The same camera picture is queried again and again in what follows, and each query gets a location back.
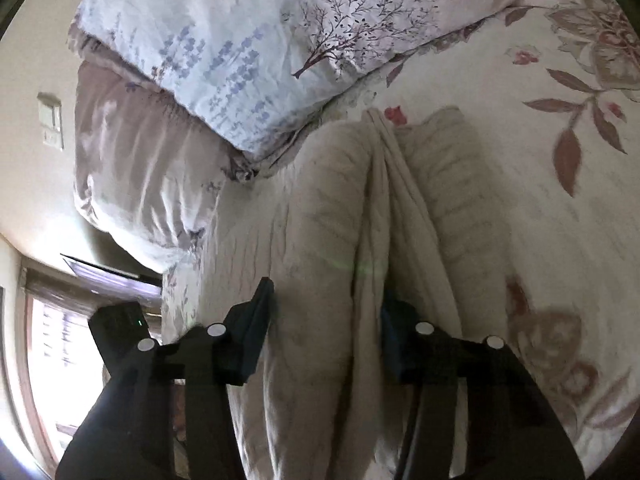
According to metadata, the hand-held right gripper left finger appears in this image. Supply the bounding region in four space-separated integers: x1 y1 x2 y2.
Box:
55 276 276 480

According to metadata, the white wall switch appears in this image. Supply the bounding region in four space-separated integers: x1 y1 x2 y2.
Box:
37 92 65 151

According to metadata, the white tree-print pillow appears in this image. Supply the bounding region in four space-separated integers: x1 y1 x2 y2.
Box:
79 0 568 162

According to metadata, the pink floral pillow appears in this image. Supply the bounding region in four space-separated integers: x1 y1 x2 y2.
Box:
71 35 263 273

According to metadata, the window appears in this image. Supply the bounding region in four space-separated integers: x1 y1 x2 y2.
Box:
17 265 166 463

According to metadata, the beige cable-knit sweater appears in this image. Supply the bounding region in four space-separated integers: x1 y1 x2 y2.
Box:
200 105 517 480

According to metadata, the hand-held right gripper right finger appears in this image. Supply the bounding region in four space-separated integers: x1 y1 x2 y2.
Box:
380 300 586 480

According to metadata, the floral bed sheet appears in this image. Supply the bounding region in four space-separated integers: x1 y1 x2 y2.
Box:
160 0 640 466

